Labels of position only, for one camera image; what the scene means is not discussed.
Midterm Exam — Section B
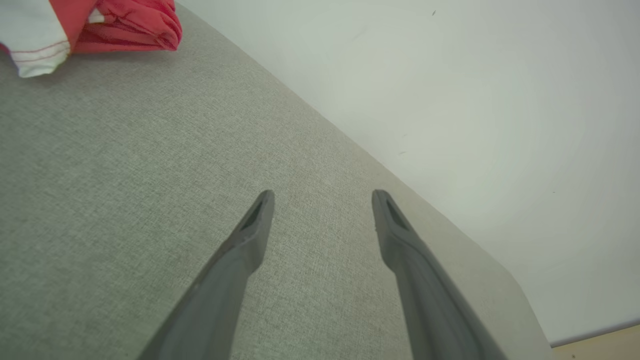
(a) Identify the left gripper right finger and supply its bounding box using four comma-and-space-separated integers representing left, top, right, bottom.
372, 189, 508, 360

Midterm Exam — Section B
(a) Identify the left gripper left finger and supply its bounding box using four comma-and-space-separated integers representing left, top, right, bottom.
137, 189, 276, 360

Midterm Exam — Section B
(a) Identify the red jersey with white sleeves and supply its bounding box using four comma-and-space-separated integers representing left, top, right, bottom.
0, 0, 98, 79

